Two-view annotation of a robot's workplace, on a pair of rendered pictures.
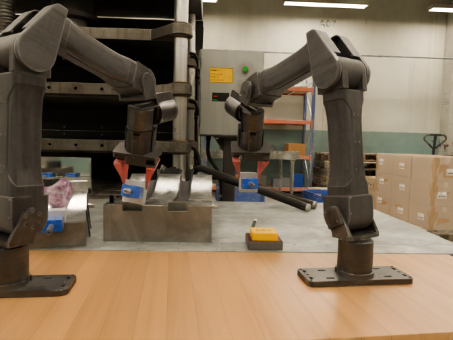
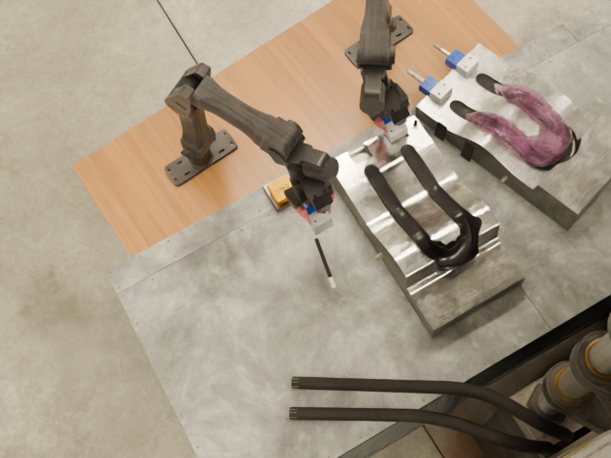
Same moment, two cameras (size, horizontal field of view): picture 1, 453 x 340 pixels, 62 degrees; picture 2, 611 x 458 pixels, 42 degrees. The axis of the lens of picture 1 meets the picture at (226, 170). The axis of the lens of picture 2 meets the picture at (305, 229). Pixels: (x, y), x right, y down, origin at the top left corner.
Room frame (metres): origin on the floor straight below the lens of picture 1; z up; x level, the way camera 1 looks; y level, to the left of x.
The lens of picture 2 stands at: (1.74, -0.30, 2.72)
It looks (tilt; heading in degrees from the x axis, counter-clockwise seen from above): 68 degrees down; 164
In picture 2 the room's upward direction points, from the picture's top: 12 degrees counter-clockwise
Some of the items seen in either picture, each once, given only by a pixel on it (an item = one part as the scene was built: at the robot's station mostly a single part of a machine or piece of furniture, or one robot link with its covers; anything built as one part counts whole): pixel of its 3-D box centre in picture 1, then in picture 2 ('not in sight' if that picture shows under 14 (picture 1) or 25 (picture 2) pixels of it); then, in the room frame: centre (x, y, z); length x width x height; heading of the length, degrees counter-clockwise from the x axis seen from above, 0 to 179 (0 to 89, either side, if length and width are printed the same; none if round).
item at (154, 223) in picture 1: (169, 198); (423, 219); (1.14, 0.17, 0.87); 0.50 x 0.26 x 0.14; 2
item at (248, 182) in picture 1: (249, 183); (310, 204); (1.00, -0.06, 0.94); 0.13 x 0.05 x 0.05; 3
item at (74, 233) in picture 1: (38, 205); (523, 128); (1.04, 0.53, 0.86); 0.50 x 0.26 x 0.11; 20
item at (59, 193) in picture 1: (40, 190); (523, 121); (1.04, 0.52, 0.90); 0.26 x 0.18 x 0.08; 20
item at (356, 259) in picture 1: (354, 257); (198, 152); (0.68, -0.24, 0.84); 0.20 x 0.07 x 0.08; 98
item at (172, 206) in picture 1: (178, 211); (359, 156); (0.92, 0.12, 0.87); 0.05 x 0.05 x 0.04; 2
